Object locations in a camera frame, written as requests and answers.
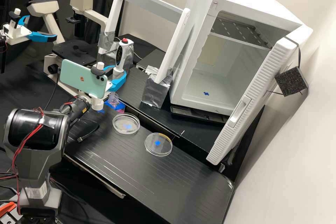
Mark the left phone holder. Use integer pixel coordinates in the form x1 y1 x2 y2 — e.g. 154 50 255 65
8 8 22 29

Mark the right wrist camera phone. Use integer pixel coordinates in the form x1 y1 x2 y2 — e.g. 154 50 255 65
58 58 109 99

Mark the pipette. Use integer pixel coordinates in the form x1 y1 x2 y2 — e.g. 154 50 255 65
112 38 133 78

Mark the small bottle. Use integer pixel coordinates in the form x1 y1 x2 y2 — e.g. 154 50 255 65
108 92 120 106

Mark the petri dish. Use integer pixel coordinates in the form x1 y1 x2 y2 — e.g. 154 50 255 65
112 112 141 135

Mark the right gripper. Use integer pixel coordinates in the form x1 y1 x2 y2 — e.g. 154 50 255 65
77 65 128 111

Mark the black platform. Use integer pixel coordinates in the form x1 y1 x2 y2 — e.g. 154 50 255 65
115 66 226 156
136 49 166 72
64 112 235 224

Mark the blue bottle holder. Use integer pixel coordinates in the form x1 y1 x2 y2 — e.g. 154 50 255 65
104 100 126 112

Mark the petri dish lid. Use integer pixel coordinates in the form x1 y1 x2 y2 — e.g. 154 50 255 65
144 132 173 157

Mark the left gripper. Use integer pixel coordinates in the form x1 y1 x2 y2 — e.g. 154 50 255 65
2 15 58 45

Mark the white incubator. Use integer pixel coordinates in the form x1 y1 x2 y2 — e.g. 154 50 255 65
168 0 306 117

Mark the white pipette stand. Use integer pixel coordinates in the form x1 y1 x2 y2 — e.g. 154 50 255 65
96 0 191 109

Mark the incubator door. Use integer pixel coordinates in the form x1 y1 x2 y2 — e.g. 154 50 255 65
206 24 314 166

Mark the black cable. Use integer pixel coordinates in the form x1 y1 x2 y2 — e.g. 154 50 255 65
43 68 62 113
69 118 101 142

